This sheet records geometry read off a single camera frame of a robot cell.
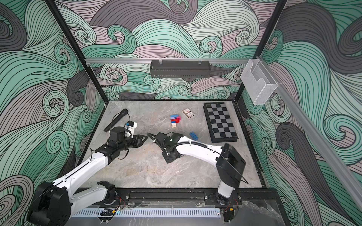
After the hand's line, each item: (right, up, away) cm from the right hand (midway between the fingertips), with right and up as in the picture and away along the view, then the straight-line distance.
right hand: (173, 156), depth 81 cm
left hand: (-17, +11, +2) cm, 20 cm away
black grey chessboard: (+34, +16, +19) cm, 42 cm away
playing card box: (+11, +25, +29) cm, 40 cm away
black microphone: (-40, +26, +27) cm, 54 cm away
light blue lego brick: (0, +23, +26) cm, 35 cm away
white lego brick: (0, +16, +22) cm, 28 cm away
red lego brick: (+2, +19, +23) cm, 30 cm away
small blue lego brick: (-1, +18, +22) cm, 29 cm away
